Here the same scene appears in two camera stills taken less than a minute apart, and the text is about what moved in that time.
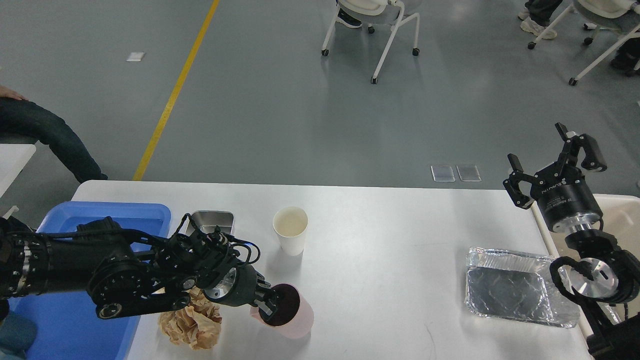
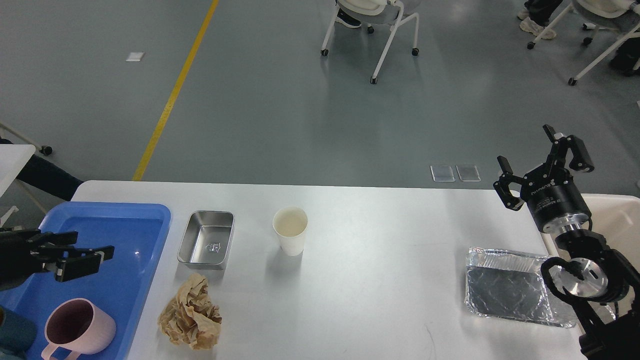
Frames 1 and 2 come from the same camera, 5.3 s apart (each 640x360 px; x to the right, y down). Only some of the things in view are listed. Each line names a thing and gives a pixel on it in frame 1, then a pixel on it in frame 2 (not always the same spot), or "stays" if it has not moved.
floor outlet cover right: x=468 y=173 stays
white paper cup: x=290 y=223 stays
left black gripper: x=240 y=284 → x=21 y=254
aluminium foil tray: x=517 y=285 stays
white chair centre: x=373 y=12 stays
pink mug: x=293 y=317 → x=78 y=325
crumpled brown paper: x=198 y=325 stays
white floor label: x=135 y=56 stays
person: x=22 y=120 → x=41 y=174
